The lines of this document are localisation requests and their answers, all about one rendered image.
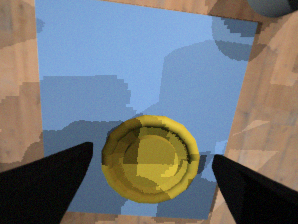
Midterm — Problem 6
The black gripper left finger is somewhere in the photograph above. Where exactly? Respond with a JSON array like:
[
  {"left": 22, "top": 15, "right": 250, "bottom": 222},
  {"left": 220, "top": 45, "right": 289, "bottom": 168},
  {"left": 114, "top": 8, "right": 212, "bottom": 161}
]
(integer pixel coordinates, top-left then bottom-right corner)
[{"left": 0, "top": 142, "right": 93, "bottom": 224}]

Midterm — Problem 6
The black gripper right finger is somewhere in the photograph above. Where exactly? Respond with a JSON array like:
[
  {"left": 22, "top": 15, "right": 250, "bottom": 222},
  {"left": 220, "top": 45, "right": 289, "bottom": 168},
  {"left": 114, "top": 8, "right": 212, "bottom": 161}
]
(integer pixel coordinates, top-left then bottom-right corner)
[{"left": 212, "top": 154, "right": 298, "bottom": 224}]

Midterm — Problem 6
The yellow round plate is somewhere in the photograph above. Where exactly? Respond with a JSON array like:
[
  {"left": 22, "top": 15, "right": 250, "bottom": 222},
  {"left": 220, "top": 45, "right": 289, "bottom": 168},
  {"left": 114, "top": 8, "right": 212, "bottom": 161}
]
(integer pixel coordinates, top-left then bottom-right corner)
[{"left": 101, "top": 115, "right": 200, "bottom": 204}]

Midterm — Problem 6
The grey cylinder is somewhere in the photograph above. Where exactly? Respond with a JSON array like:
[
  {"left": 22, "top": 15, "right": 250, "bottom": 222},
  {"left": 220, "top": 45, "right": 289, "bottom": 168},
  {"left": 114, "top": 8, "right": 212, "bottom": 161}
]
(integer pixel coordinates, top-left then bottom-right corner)
[{"left": 247, "top": 0, "right": 298, "bottom": 17}]

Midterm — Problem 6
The light blue mat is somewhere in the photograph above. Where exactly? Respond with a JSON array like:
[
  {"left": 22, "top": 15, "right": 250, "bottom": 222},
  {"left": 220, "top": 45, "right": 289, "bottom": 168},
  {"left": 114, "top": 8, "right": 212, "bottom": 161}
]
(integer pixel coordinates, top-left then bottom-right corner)
[{"left": 34, "top": 0, "right": 258, "bottom": 220}]

